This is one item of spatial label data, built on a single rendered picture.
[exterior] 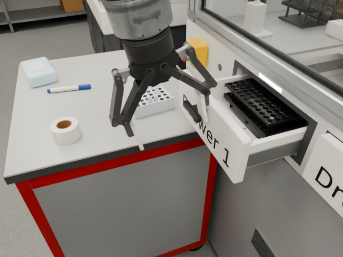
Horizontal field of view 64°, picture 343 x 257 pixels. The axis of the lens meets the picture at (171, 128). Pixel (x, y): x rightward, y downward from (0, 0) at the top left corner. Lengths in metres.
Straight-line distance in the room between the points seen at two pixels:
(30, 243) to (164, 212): 0.77
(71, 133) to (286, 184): 0.53
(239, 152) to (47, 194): 0.52
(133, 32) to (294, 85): 0.34
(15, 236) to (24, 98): 0.81
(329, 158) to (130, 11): 0.40
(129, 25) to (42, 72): 0.69
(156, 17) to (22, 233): 1.37
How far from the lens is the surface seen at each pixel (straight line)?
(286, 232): 0.77
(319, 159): 0.56
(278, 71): 0.62
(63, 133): 0.74
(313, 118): 0.57
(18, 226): 1.64
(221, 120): 0.53
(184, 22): 1.40
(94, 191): 0.82
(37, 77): 1.03
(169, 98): 0.83
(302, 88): 0.59
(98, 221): 0.93
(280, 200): 0.73
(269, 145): 0.56
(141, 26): 0.39
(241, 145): 0.49
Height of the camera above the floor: 1.23
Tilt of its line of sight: 38 degrees down
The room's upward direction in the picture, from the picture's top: straight up
